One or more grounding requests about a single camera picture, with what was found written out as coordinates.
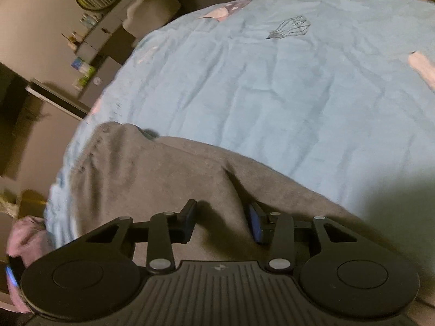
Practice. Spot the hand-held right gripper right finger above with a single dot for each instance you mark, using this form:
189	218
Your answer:
255	224

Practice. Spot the blue mushroom print bed sheet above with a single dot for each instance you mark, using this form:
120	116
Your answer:
272	102

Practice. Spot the upholstered chair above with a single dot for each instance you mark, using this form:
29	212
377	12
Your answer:
153	6

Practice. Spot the white shelf board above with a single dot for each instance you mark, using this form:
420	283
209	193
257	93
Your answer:
54	98

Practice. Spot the small bottles on dresser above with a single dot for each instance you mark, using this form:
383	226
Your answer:
90	20

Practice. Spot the blue green box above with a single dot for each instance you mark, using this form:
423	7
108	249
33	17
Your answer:
82	69

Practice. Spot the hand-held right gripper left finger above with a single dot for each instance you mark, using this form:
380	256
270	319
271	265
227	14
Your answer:
186	221

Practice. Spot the grey dresser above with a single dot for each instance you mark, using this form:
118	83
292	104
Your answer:
102	40

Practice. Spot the grey pants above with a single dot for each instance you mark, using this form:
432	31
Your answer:
153	173

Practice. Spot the person's left forearm pink sleeve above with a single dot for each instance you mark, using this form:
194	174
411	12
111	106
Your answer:
29	237

